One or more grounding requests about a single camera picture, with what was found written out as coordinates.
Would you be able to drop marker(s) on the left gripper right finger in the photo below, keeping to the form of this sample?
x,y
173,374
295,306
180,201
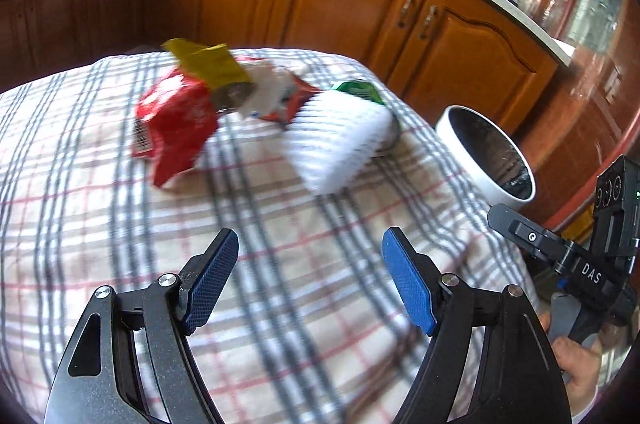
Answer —
x,y
518,379

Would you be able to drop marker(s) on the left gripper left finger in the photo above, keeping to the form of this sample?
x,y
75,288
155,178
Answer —
x,y
98,379

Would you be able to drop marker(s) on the red snack bag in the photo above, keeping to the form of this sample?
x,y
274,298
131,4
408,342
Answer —
x,y
173,121

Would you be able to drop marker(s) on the white foam fruit net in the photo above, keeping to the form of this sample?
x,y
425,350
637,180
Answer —
x,y
332,137

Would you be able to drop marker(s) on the yellow snack wrapper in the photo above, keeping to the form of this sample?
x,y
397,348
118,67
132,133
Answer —
x,y
213,65

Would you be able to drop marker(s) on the white red paper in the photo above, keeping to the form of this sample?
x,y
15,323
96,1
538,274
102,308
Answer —
x,y
274,85

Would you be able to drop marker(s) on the orange silver snack wrapper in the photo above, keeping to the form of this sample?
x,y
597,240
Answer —
x,y
293,100

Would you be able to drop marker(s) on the white round trash bin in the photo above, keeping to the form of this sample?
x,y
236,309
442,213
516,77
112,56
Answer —
x,y
495,164

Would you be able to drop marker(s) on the wooden kitchen cabinets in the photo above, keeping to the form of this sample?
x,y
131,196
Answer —
x,y
485,54

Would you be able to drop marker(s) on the person's right hand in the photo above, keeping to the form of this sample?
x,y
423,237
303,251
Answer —
x,y
583,366

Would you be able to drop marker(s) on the plaid checkered tablecloth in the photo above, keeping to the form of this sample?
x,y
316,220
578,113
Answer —
x,y
309,328

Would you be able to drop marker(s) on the crushed green can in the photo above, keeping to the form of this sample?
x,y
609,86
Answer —
x,y
367,91

